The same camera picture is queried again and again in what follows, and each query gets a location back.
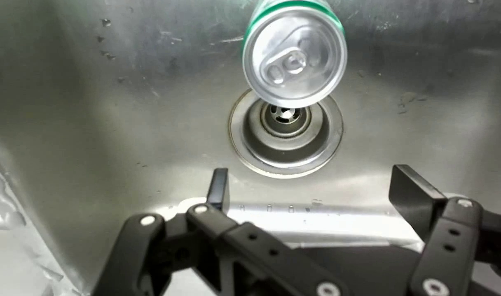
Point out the green soda can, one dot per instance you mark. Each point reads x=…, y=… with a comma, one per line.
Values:
x=293, y=58

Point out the stainless steel double sink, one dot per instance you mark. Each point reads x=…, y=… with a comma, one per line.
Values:
x=95, y=109

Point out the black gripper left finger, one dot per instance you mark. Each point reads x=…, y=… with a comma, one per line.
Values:
x=227, y=249

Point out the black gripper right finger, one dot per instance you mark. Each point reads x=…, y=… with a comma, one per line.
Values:
x=448, y=233

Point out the round metal drain strainer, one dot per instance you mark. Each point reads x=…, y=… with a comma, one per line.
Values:
x=285, y=142

